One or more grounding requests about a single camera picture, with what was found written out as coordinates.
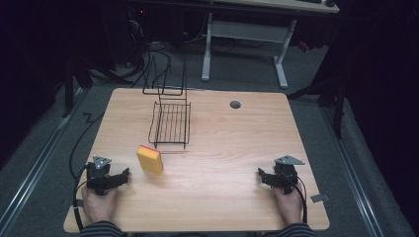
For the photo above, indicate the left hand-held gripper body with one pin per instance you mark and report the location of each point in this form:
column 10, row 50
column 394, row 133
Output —
column 99, row 179

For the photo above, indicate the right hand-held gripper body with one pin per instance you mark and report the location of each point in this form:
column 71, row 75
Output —
column 286, row 176

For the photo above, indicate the person's left hand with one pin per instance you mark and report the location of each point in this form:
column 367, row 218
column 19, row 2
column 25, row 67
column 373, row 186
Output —
column 97, row 205

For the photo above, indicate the person's right hand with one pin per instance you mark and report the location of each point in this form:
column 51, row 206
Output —
column 290, row 205

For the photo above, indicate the yellow sponge with red side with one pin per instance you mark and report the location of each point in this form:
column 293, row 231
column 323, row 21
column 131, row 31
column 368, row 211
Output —
column 150, row 161

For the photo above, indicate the black metal stand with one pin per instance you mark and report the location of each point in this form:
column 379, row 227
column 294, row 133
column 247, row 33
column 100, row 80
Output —
column 337, row 105
column 69, row 89

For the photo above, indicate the metal floor rail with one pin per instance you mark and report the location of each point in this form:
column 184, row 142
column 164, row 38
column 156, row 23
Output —
column 36, row 164
column 354, row 174

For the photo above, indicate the white metal frame desk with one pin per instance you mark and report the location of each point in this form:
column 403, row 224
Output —
column 250, row 31

